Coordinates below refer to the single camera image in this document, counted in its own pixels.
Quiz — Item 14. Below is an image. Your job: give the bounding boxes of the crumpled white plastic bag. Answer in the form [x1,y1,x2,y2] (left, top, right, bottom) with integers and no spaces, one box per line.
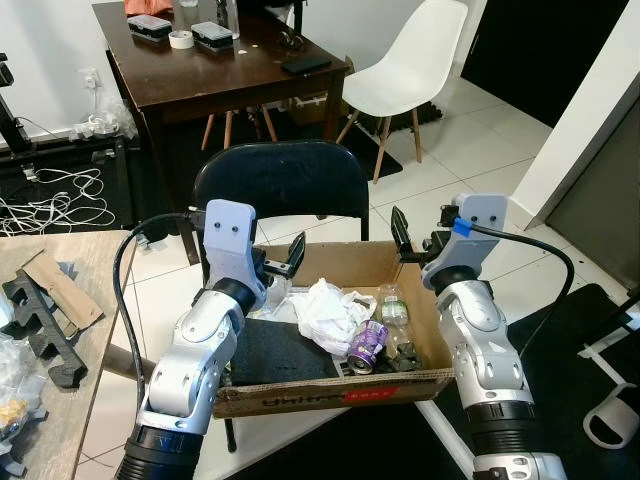
[293,278,378,358]

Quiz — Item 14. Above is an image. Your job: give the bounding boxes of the white metal floor stand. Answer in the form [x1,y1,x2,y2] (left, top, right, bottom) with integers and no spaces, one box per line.
[580,318,640,451]

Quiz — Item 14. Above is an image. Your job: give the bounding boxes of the dark wooden table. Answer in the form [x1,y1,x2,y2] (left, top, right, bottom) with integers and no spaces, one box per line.
[92,0,352,216]

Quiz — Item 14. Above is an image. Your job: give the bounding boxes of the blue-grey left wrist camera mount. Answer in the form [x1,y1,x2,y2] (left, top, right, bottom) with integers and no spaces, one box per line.
[202,198,270,313]

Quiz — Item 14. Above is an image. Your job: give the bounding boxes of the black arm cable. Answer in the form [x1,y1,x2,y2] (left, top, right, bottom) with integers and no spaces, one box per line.
[112,212,207,406]
[455,220,578,336]

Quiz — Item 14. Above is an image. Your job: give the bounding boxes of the white tangled cables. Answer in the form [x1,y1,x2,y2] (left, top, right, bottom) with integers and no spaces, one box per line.
[0,165,119,238]

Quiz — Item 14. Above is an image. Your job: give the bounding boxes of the black crumpled trash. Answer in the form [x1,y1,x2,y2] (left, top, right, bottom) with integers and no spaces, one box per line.
[385,335,421,371]

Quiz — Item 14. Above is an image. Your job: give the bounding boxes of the flat cardboard piece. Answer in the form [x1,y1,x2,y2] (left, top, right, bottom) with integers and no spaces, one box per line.
[22,250,105,332]

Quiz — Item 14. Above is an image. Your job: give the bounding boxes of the clear plastic bottle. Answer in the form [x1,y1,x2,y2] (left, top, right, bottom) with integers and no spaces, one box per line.
[377,284,414,341]

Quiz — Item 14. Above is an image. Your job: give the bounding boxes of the black organizer case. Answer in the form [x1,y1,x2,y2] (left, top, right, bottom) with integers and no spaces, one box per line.
[127,14,174,42]
[190,21,240,50]

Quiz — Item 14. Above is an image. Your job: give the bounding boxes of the purple drink can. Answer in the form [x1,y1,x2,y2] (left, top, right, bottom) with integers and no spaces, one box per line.
[346,319,390,375]

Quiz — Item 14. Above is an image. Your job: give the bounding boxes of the flat black phone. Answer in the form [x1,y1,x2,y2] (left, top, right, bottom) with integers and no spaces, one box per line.
[281,55,334,77]

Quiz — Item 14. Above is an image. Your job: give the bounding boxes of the black foam pad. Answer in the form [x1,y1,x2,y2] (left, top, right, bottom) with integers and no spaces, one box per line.
[230,318,343,387]

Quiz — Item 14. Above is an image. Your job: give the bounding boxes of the clear plastic bag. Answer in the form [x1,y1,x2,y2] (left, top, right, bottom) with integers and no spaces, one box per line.
[0,335,49,456]

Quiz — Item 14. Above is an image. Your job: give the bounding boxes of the black padded chair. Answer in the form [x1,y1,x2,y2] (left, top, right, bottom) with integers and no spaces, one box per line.
[192,140,371,453]

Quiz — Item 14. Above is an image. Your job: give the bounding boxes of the black floor mat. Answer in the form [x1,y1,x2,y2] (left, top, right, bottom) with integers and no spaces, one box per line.
[230,283,640,480]

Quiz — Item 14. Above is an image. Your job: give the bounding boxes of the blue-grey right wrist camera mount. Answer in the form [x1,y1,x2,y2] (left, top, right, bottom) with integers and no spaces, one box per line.
[430,193,509,293]

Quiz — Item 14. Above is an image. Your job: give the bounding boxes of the small white plastic bag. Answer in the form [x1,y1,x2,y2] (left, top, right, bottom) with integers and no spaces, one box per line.
[75,100,136,141]

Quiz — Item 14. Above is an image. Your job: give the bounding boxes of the clear crumpled plastic wrapper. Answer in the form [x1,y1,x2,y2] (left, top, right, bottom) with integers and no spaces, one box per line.
[262,275,301,321]

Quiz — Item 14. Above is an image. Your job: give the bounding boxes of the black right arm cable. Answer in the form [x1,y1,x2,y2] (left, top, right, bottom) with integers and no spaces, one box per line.
[455,220,578,336]

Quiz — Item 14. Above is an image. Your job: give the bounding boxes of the black plastic rack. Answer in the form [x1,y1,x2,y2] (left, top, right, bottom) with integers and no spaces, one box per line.
[0,268,91,391]

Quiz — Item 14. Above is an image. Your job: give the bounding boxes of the white wall socket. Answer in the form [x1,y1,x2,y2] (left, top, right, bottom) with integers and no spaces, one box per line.
[78,68,107,97]

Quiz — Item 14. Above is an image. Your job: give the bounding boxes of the black metal stand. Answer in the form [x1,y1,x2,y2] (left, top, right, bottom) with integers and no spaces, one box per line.
[0,55,131,191]

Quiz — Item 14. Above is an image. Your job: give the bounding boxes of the white shell chair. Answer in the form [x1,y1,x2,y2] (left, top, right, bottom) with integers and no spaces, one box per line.
[335,0,470,186]

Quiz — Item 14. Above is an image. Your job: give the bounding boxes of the brown cardboard box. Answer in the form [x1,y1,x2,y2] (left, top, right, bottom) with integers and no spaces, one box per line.
[212,240,458,419]

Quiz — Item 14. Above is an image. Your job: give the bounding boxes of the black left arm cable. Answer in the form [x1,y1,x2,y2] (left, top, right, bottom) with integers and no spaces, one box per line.
[112,212,207,406]

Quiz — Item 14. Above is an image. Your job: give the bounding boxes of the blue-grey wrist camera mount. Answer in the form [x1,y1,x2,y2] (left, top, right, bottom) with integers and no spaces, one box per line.
[202,198,270,313]
[430,193,509,293]

